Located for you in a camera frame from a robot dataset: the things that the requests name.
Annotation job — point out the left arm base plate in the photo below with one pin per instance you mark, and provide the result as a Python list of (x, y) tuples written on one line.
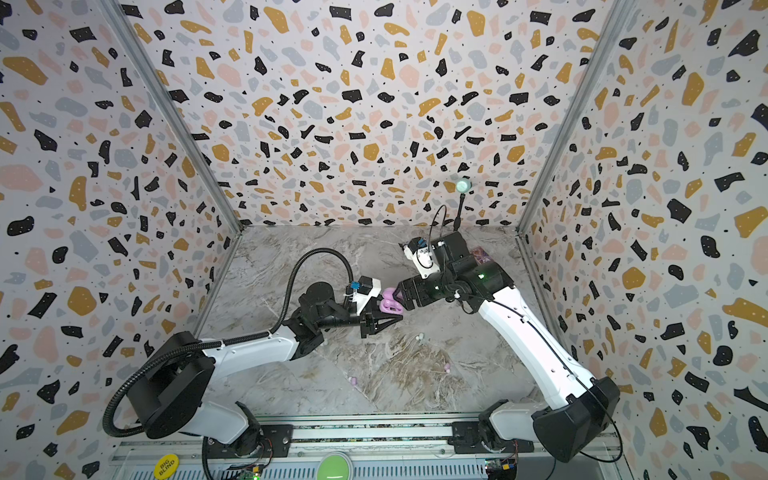
[(271, 442)]

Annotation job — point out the pink charging case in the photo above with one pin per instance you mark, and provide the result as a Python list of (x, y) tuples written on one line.
[(389, 304)]

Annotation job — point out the yellow round sticker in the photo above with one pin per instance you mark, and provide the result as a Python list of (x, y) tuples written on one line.
[(166, 467)]

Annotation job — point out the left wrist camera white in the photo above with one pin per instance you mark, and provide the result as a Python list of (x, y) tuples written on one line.
[(362, 291)]

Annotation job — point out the colourful card box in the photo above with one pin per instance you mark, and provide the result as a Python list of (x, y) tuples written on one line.
[(481, 256)]

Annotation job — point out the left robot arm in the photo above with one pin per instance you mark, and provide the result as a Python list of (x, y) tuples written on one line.
[(170, 398)]

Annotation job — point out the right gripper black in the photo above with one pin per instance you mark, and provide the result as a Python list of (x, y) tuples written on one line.
[(411, 293)]

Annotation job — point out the aluminium front rail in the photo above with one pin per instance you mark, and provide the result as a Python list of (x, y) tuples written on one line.
[(408, 435)]

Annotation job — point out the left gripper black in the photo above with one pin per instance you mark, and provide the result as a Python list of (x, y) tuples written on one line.
[(370, 322)]

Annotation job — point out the green round button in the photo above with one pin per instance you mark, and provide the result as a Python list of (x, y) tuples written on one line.
[(335, 466)]

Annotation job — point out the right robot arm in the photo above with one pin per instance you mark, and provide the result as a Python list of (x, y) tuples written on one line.
[(576, 406)]

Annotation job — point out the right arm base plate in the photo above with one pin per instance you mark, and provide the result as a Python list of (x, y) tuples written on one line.
[(477, 437)]

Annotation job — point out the black microphone stand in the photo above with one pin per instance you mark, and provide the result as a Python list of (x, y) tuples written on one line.
[(463, 187)]

